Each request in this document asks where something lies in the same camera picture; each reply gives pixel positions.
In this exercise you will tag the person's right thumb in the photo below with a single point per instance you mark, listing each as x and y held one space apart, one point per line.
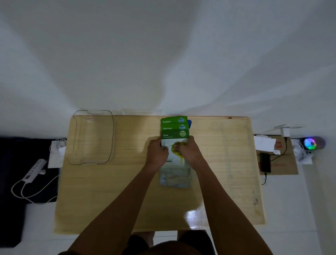
178 148

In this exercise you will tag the white power strip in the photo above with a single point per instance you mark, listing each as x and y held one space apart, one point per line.
34 170

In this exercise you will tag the brown cardboard box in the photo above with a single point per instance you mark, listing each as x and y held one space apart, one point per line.
282 164

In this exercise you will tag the white earphones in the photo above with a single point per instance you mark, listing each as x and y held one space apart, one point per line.
59 143

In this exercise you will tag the white green olive mask packet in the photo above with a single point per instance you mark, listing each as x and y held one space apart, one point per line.
172 157

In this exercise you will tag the white plastic packet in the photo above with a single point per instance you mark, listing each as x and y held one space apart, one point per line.
302 155

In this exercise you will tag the person's left thumb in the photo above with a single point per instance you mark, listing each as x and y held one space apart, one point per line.
164 149

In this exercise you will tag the person's left forearm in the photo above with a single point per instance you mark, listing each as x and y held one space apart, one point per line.
118 212

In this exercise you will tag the person's left hand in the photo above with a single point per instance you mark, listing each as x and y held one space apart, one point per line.
156 155

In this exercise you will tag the white paper bag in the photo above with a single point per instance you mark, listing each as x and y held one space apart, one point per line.
56 157

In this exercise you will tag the white crumpled paper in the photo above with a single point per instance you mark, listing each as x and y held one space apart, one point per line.
265 145

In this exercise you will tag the green face mask packet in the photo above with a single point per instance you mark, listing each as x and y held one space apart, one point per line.
173 120
173 127

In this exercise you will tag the black power bank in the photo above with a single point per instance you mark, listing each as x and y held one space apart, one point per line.
265 162

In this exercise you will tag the person's right hand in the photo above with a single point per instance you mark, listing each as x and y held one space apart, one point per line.
193 155

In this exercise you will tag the black shorts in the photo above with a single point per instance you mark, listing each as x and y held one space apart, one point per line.
199 240

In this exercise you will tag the white stand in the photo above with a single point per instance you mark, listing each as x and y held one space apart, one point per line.
287 128

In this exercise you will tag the clear plastic container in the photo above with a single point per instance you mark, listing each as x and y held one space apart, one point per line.
90 138

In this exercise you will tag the black floor mat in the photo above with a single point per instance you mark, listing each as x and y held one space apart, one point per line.
13 189

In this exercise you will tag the person's left leg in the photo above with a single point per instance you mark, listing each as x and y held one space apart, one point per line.
148 237

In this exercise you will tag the person's right forearm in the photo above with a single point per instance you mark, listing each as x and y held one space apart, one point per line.
223 210

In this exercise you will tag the round fan with rainbow light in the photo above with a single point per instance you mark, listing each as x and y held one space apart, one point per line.
313 143

